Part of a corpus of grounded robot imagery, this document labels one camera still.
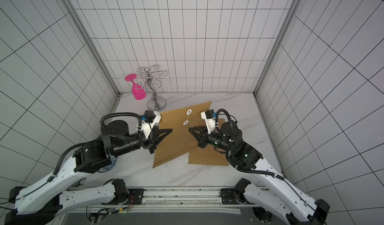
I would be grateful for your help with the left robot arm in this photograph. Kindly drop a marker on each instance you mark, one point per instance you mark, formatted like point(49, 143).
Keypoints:
point(41, 202)

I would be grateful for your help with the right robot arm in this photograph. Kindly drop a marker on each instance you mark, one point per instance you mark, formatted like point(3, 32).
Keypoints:
point(248, 160)

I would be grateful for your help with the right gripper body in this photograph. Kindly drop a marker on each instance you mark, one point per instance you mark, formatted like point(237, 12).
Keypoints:
point(202, 137)

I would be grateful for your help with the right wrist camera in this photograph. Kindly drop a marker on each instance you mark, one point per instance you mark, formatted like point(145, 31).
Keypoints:
point(209, 117)

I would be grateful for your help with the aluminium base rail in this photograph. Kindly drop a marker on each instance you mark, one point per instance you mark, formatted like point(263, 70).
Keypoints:
point(180, 196)

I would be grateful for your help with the blue white patterned bowl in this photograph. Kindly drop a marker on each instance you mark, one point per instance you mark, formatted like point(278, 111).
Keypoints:
point(108, 167)

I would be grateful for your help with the chrome glass rack stand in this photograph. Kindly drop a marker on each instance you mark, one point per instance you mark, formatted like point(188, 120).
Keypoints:
point(155, 103)

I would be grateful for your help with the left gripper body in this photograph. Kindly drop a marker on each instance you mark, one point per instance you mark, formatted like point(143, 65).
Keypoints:
point(136, 142)

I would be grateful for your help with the pink wine glass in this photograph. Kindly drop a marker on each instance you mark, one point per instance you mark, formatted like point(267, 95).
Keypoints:
point(137, 90)

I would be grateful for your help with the brown file bag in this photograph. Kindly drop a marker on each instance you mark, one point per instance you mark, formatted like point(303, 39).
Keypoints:
point(207, 156)
point(180, 141)

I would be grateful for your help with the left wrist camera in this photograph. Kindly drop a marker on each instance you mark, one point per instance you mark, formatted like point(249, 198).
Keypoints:
point(149, 120)

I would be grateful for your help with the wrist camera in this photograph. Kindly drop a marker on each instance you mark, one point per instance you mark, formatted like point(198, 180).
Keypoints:
point(149, 120)
point(209, 117)

